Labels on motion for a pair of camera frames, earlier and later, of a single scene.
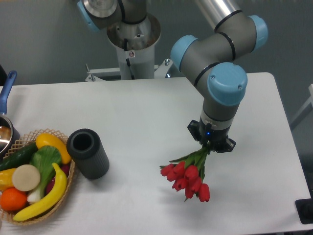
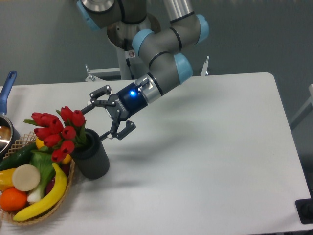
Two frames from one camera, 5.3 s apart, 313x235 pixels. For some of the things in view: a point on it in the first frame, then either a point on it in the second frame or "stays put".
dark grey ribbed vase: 85,146 stays put
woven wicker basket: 28,139 stays put
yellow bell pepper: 6,179 stays put
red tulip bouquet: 187,173 → 61,135
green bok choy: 46,158 stays put
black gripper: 216,140 → 128,101
